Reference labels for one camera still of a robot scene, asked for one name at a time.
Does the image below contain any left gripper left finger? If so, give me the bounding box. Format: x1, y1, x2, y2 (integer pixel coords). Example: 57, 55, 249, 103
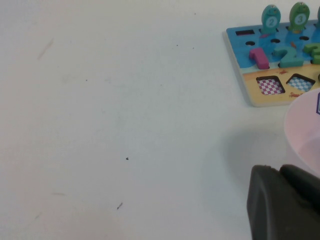
246, 164, 320, 240

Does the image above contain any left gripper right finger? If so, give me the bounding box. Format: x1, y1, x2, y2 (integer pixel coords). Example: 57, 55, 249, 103
279, 164, 320, 215

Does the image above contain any pink plastic bowl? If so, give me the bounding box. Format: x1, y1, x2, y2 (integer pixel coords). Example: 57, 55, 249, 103
284, 87, 320, 176

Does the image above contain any colourful wooden puzzle board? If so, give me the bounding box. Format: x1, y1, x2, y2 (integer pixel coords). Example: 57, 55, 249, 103
223, 21, 320, 108

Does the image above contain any teal number 2 piece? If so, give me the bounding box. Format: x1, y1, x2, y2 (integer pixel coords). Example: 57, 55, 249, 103
272, 46, 305, 68

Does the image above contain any magenta number 1 piece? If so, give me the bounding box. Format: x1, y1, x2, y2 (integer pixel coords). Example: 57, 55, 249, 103
248, 47, 271, 70

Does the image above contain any green number 3 piece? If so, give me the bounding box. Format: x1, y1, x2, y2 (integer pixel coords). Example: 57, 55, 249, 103
302, 42, 320, 65

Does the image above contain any green fish piece numbered 3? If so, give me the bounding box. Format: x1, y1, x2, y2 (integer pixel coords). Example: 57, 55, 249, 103
287, 1, 310, 33

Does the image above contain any teal fish piece numbered 2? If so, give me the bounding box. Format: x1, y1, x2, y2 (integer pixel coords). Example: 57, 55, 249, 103
261, 4, 282, 35

